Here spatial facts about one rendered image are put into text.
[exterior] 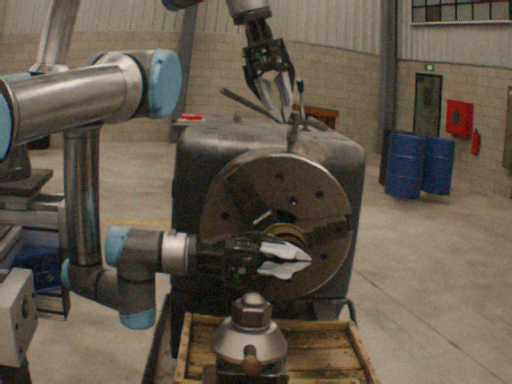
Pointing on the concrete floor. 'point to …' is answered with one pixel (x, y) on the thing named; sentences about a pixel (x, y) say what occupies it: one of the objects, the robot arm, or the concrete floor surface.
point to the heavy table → (318, 114)
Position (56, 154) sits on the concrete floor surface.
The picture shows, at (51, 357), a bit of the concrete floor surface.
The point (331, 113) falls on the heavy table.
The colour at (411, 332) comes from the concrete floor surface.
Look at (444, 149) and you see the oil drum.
